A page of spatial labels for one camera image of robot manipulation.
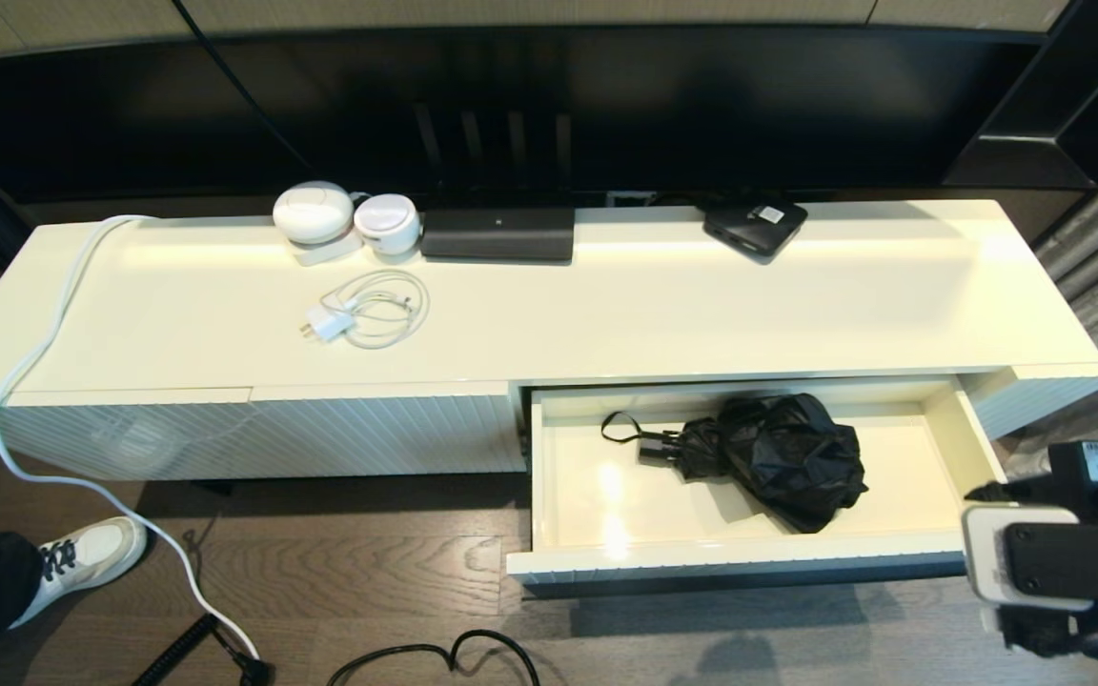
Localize black umbrella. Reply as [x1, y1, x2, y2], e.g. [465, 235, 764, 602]
[601, 393, 869, 535]

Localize white fluted drawer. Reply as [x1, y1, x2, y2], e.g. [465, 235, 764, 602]
[506, 374, 1022, 584]

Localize white tv cabinet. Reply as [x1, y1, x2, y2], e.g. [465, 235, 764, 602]
[0, 198, 1098, 480]

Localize black shelf unit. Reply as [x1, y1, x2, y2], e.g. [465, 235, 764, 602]
[940, 0, 1098, 192]

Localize black set-top box with label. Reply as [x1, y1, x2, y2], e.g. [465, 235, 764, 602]
[701, 197, 809, 263]

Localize black television screen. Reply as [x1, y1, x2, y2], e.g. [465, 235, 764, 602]
[0, 27, 1055, 206]

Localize black router with antennas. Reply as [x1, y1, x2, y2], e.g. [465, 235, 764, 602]
[413, 100, 577, 263]

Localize small white round device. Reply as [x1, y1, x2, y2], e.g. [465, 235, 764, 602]
[355, 193, 421, 256]

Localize large white dome device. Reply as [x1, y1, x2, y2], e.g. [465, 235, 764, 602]
[272, 180, 364, 268]

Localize white sneaker black laces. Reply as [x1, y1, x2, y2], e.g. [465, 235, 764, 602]
[8, 516, 150, 630]

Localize thin black floor cable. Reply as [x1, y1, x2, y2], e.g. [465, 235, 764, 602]
[325, 629, 542, 686]

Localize white charger with coiled cable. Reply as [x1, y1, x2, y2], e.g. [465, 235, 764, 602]
[299, 268, 431, 350]

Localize black coiled cable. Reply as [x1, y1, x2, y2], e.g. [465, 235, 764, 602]
[134, 613, 274, 686]

